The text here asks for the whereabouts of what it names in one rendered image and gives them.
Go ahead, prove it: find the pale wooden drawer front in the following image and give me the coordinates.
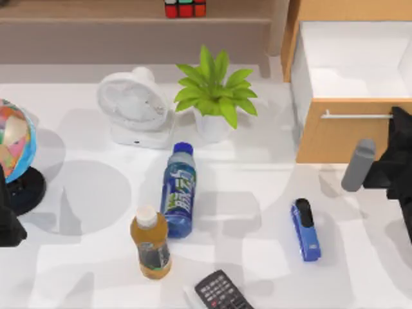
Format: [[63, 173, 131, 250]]
[[295, 98, 412, 165]]

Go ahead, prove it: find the long metal drawer handle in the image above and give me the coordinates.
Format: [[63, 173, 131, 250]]
[[320, 109, 395, 120]]

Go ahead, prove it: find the colourful puzzle cube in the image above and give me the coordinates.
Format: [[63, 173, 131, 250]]
[[164, 0, 207, 19]]

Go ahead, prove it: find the wooden open shelf unit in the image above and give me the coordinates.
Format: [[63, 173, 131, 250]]
[[0, 0, 290, 65]]

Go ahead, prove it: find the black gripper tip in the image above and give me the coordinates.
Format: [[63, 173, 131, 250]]
[[0, 164, 28, 248]]

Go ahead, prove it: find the blue and black stapler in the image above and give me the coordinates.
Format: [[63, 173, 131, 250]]
[[291, 198, 322, 263]]

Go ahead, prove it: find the green plant in white pot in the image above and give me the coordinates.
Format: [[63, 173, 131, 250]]
[[173, 44, 259, 143]]

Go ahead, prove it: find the white drawer box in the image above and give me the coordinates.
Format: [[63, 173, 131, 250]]
[[291, 20, 412, 101]]

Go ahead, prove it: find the amber bottle with white cap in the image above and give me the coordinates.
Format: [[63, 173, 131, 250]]
[[129, 205, 173, 281]]

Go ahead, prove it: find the blue bottle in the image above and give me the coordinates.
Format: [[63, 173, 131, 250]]
[[160, 142, 198, 239]]

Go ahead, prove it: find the colourful globe on black stand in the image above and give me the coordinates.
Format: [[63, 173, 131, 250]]
[[0, 98, 48, 216]]

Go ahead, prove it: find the wooden cupboard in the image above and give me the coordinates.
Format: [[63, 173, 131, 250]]
[[279, 0, 412, 83]]

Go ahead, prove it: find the white desk fan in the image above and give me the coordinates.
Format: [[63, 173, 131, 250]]
[[97, 66, 176, 150]]

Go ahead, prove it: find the black calculator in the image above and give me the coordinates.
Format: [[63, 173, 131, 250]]
[[194, 269, 256, 309]]

